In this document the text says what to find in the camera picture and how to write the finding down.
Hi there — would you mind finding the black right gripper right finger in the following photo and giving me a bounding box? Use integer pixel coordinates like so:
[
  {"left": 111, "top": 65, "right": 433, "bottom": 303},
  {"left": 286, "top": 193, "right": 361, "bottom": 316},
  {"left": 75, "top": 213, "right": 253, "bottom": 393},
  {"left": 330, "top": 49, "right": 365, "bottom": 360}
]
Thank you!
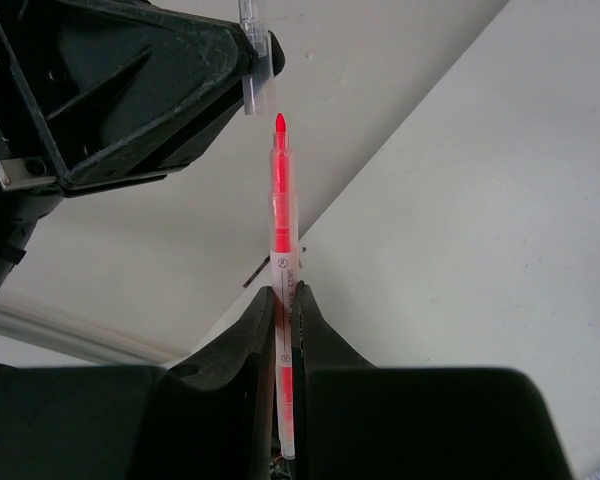
[{"left": 292, "top": 284, "right": 572, "bottom": 479}]

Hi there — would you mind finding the red translucent pen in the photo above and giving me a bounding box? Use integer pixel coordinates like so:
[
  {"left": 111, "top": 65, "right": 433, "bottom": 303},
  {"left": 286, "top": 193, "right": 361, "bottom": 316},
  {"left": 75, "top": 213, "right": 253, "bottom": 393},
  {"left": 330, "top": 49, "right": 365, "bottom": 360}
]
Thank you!
[{"left": 270, "top": 114, "right": 300, "bottom": 460}]

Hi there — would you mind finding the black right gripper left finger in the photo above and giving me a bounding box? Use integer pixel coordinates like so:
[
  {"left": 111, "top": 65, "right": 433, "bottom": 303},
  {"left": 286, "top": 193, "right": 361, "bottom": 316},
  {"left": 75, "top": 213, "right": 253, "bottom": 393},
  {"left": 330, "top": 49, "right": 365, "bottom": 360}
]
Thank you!
[{"left": 0, "top": 287, "right": 274, "bottom": 479}]

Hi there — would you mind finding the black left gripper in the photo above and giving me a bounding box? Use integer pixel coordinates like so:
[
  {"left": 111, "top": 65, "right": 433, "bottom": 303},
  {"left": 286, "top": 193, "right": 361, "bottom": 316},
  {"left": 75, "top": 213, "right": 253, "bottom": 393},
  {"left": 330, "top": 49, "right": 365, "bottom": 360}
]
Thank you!
[{"left": 0, "top": 1, "right": 257, "bottom": 289}]

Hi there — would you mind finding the clear pen cap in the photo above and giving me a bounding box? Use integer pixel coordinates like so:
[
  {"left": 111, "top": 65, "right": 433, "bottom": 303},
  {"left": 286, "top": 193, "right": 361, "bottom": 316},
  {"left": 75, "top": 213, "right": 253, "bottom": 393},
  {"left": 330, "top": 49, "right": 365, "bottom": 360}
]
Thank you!
[{"left": 238, "top": 0, "right": 276, "bottom": 115}]

